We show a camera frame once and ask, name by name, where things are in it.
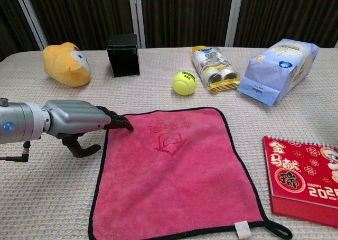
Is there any black open box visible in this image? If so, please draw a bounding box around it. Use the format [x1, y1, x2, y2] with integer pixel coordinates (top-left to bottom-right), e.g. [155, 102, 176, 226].
[106, 33, 140, 78]

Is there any yellow white roll pack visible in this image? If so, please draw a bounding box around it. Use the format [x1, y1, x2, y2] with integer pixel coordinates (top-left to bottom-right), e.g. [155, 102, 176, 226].
[191, 45, 241, 95]

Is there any grey metal partition post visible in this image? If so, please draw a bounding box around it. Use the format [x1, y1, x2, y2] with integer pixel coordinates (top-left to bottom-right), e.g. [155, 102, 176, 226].
[127, 0, 146, 49]
[225, 0, 245, 47]
[12, 0, 49, 50]

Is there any beige woven tablecloth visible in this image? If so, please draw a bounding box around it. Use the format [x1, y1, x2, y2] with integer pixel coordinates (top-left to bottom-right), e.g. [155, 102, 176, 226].
[0, 47, 338, 240]

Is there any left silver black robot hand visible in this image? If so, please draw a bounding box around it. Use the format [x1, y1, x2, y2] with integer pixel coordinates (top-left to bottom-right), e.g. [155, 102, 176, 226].
[41, 99, 135, 159]

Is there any yellow tennis ball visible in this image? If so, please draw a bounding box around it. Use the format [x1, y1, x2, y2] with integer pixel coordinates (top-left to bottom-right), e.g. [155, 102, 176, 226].
[173, 70, 198, 96]

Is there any light blue paper bag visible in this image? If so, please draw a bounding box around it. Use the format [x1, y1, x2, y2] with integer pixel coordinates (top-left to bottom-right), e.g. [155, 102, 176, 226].
[237, 38, 320, 107]

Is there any pink and grey microfibre towel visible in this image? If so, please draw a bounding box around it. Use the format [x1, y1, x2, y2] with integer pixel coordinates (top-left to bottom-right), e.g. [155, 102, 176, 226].
[88, 107, 293, 240]

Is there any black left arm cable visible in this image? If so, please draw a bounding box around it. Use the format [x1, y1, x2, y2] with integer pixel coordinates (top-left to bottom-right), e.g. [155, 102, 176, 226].
[0, 141, 31, 163]

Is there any yellow plush toy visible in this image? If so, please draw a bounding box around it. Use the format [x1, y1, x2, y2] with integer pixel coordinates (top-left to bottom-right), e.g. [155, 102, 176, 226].
[42, 42, 92, 88]

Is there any red desk calendar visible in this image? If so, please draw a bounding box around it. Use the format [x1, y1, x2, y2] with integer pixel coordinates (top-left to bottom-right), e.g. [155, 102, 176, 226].
[262, 136, 338, 228]

